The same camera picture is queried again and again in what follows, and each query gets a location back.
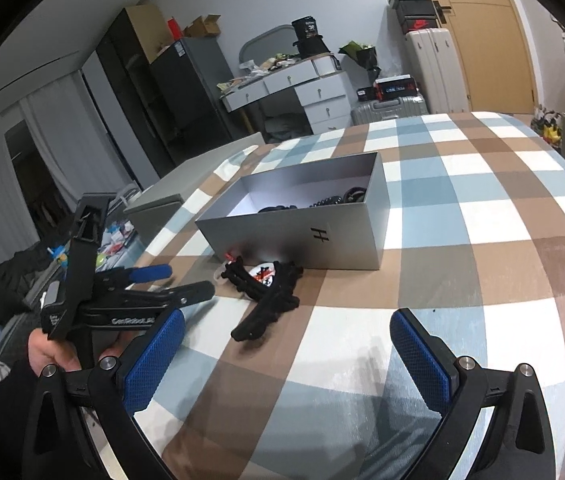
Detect person's left hand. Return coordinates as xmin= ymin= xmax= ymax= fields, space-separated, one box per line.
xmin=27 ymin=331 xmax=132 ymax=378

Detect grey nightstand with drawers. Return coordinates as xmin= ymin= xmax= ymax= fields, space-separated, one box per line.
xmin=123 ymin=132 xmax=266 ymax=246

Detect white dressing table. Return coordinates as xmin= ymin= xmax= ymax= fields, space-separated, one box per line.
xmin=220 ymin=54 xmax=353 ymax=136

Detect white round badge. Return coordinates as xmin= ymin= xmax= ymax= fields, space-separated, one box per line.
xmin=250 ymin=262 xmax=278 ymax=286

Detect black box with red edges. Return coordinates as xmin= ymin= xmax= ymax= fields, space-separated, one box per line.
xmin=373 ymin=76 xmax=420 ymax=101

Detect checkered tablecloth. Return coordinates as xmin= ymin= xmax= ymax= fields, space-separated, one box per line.
xmin=135 ymin=111 xmax=565 ymax=480

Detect tall flat cardboard box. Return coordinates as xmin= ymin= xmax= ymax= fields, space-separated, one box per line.
xmin=125 ymin=5 xmax=170 ymax=63

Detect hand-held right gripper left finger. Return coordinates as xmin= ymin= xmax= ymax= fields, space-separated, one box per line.
xmin=22 ymin=308 xmax=186 ymax=480

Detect open cardboard box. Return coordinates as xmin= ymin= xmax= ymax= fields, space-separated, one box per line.
xmin=182 ymin=14 xmax=222 ymax=38

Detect pile of shoes on floor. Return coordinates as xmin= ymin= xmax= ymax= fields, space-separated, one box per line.
xmin=532 ymin=105 xmax=563 ymax=148

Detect white upright suitcase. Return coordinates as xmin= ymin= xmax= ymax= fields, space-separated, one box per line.
xmin=405 ymin=27 xmax=470 ymax=116

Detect silver storage box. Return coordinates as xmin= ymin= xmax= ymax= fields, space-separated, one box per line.
xmin=195 ymin=151 xmax=390 ymax=272

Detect dark grey shoe box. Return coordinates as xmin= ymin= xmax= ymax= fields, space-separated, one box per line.
xmin=392 ymin=0 xmax=437 ymax=19

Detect dark refrigerator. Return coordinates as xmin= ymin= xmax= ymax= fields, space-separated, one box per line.
xmin=150 ymin=37 xmax=236 ymax=161

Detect silver ribbed suitcase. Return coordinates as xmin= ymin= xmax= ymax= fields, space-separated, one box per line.
xmin=351 ymin=95 xmax=429 ymax=126

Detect wooden door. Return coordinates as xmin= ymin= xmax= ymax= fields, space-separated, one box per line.
xmin=407 ymin=0 xmax=535 ymax=113

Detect white curtain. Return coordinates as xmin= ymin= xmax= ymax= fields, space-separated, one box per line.
xmin=0 ymin=70 xmax=128 ymax=261

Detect dark cloth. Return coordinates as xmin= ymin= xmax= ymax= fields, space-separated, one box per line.
xmin=0 ymin=242 xmax=70 ymax=321

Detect black wrapped bouquet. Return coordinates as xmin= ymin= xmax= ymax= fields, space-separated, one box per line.
xmin=338 ymin=42 xmax=382 ymax=83

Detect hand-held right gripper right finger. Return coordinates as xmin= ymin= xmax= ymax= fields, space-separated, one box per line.
xmin=389 ymin=308 xmax=558 ymax=480

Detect pile of dressing table clutter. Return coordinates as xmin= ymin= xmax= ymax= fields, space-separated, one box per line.
xmin=217 ymin=55 xmax=298 ymax=93

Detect dark wardrobe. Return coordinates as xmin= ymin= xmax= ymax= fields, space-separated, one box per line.
xmin=95 ymin=10 xmax=178 ymax=181

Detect pile of small colourful items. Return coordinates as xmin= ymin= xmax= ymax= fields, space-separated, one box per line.
xmin=95 ymin=220 xmax=136 ymax=261

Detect oval mirror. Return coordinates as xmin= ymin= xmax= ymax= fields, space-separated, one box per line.
xmin=239 ymin=25 xmax=303 ymax=68

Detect black paper bag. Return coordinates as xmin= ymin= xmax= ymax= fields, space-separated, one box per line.
xmin=291 ymin=16 xmax=332 ymax=58

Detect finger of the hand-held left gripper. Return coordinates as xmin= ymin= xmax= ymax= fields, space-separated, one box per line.
xmin=95 ymin=263 xmax=173 ymax=291
xmin=91 ymin=281 xmax=216 ymax=312

